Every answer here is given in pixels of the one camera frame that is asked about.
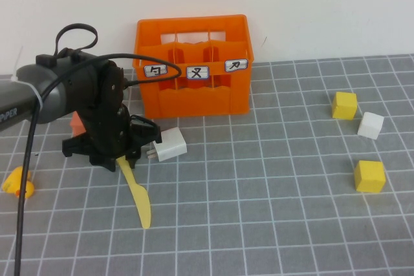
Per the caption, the white plug charger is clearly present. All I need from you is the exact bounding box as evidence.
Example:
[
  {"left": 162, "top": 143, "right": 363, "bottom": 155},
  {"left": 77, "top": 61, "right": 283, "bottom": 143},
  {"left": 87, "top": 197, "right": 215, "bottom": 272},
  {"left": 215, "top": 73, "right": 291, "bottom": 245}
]
[{"left": 147, "top": 127, "right": 188, "bottom": 163}]

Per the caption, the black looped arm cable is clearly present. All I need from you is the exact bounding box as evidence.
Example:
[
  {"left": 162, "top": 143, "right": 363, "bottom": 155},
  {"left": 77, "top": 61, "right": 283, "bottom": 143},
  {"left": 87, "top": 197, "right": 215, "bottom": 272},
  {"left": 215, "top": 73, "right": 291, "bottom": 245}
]
[{"left": 54, "top": 23, "right": 99, "bottom": 61}]

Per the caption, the salmon pink cube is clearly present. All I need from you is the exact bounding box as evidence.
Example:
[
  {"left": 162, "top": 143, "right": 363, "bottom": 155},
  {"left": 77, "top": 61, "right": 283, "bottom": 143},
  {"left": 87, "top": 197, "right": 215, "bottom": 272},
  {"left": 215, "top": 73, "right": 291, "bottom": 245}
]
[{"left": 70, "top": 112, "right": 87, "bottom": 137}]

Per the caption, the pale yellow plastic knife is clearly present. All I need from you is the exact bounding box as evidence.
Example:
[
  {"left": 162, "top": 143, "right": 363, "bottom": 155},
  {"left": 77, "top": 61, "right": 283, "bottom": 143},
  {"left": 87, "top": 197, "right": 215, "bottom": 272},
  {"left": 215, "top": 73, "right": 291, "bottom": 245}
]
[{"left": 116, "top": 156, "right": 152, "bottom": 230}]

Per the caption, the white label spoon character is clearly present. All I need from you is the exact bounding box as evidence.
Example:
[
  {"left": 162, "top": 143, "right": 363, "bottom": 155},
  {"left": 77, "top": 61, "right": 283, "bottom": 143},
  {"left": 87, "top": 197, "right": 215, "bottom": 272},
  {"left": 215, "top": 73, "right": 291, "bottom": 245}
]
[{"left": 143, "top": 64, "right": 168, "bottom": 78}]

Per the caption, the yellow cube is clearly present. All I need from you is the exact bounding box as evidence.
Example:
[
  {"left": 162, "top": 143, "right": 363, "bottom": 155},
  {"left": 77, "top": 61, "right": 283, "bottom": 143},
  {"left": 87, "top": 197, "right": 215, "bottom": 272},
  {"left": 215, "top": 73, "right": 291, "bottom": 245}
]
[
  {"left": 353, "top": 160, "right": 386, "bottom": 193},
  {"left": 331, "top": 91, "right": 358, "bottom": 120}
]

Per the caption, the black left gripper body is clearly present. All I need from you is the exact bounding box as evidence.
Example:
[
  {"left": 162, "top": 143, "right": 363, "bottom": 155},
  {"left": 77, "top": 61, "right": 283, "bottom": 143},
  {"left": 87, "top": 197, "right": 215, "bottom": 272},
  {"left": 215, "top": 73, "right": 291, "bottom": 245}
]
[{"left": 61, "top": 103, "right": 162, "bottom": 164}]

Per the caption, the long black camera cable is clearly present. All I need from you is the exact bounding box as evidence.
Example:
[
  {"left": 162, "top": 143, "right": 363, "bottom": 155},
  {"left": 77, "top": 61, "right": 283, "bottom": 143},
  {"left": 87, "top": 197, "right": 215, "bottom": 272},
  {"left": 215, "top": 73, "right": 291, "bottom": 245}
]
[{"left": 13, "top": 52, "right": 182, "bottom": 276}]

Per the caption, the white label fork character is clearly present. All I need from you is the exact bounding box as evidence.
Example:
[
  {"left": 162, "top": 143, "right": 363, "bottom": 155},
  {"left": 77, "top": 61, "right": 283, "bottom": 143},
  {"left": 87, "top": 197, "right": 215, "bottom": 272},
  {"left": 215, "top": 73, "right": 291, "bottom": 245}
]
[{"left": 185, "top": 65, "right": 210, "bottom": 80}]

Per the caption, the white zip tie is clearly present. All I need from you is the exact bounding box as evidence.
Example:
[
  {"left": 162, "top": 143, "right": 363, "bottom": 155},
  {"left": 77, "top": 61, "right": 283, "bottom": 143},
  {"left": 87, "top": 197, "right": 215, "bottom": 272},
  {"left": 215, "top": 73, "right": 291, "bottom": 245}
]
[{"left": 9, "top": 74, "right": 45, "bottom": 111}]

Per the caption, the white cube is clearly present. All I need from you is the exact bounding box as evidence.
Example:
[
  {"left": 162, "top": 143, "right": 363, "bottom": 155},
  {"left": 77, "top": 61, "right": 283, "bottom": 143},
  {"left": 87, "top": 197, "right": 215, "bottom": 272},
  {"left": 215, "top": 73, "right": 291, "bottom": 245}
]
[{"left": 357, "top": 111, "right": 385, "bottom": 140}]

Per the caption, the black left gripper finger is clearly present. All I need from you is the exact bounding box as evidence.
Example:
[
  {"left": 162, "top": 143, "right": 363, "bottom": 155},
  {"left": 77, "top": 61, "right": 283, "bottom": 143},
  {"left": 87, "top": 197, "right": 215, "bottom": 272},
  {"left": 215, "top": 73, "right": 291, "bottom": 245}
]
[
  {"left": 93, "top": 157, "right": 117, "bottom": 173},
  {"left": 124, "top": 152, "right": 142, "bottom": 170}
]

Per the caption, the yellow rubber duck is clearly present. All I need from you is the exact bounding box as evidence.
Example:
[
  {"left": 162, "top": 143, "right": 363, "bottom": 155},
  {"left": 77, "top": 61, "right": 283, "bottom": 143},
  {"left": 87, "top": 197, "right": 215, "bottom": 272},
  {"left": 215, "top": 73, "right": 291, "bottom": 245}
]
[{"left": 1, "top": 165, "right": 35, "bottom": 200}]

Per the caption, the white label knife character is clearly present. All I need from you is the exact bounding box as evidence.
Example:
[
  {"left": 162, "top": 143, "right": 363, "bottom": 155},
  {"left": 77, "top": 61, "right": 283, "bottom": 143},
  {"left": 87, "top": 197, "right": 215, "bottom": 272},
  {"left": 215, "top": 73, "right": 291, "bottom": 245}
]
[{"left": 224, "top": 59, "right": 248, "bottom": 72}]

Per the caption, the grey grid tablecloth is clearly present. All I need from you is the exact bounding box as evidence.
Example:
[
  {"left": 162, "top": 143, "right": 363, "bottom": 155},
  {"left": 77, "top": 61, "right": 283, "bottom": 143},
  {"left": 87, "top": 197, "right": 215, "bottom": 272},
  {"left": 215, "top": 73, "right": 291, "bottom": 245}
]
[{"left": 0, "top": 52, "right": 414, "bottom": 276}]

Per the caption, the orange plastic cutlery crate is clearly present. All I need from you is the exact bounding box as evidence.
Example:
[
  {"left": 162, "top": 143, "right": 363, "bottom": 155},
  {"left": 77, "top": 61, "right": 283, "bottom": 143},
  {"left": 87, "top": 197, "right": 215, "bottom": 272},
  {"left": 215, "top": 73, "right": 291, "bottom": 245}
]
[{"left": 131, "top": 14, "right": 254, "bottom": 119}]

